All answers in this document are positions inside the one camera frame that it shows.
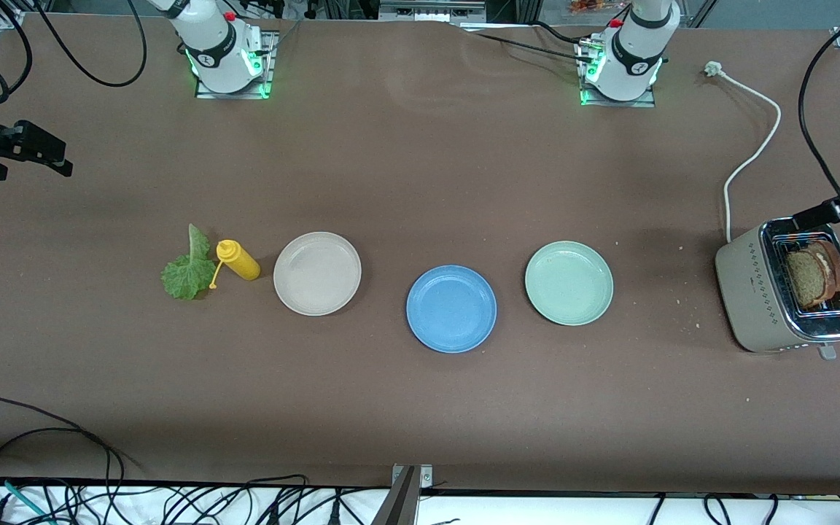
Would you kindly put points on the brown bread slice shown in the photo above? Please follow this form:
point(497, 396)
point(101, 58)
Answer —
point(803, 277)

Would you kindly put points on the green lettuce leaf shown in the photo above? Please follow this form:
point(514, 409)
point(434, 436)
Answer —
point(187, 277)

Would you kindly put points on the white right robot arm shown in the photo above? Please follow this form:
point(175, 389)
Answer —
point(212, 36)

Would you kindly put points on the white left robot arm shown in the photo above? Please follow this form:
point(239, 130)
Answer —
point(635, 44)

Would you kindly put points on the pale green round plate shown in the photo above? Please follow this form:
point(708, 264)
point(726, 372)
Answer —
point(569, 283)

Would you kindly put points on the beige round plate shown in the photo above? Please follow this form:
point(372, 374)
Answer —
point(318, 273)

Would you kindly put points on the blue round plate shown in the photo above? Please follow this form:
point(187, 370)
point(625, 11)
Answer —
point(451, 309)

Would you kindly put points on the bread slice with dark crust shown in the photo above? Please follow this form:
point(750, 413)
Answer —
point(837, 270)

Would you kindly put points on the beige chrome toaster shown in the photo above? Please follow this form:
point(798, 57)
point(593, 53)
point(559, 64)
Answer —
point(748, 292)

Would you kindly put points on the yellow mustard squeeze bottle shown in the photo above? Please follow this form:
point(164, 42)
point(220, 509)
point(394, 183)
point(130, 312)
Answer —
point(241, 262)

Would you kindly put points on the orange snack packet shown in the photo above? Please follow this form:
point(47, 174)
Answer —
point(588, 6)

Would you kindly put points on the grey power strip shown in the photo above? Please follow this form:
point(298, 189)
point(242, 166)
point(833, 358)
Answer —
point(431, 11)

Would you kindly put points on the white lower shelf board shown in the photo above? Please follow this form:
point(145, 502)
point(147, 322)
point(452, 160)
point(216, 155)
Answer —
point(537, 514)

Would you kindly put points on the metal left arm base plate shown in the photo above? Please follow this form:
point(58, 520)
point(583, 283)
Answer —
point(620, 103)

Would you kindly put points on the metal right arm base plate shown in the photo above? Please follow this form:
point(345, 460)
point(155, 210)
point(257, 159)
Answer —
point(268, 69)

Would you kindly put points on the aluminium profile post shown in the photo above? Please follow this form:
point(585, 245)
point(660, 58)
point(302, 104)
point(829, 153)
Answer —
point(402, 503)

